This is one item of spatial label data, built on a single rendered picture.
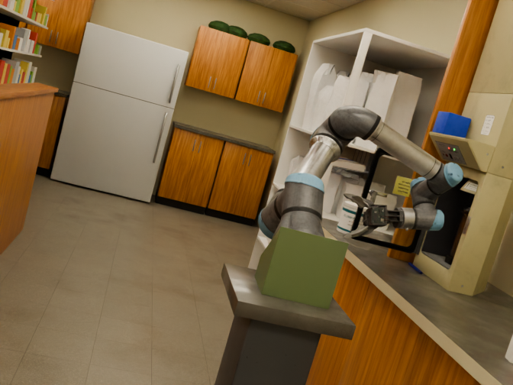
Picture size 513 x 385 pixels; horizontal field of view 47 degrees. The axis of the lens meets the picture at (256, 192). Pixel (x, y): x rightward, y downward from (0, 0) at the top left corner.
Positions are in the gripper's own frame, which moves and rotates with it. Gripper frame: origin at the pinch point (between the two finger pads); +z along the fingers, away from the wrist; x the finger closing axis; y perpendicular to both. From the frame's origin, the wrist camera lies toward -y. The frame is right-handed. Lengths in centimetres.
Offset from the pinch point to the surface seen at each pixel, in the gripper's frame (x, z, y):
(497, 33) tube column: -78, -65, -8
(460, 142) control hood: -31, -46, -5
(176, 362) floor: 65, 55, -129
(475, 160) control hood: -24, -51, -1
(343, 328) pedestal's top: 36, 12, 49
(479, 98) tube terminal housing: -53, -60, -14
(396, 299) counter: 28.1, -18.2, 4.6
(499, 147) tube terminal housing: -29, -59, 0
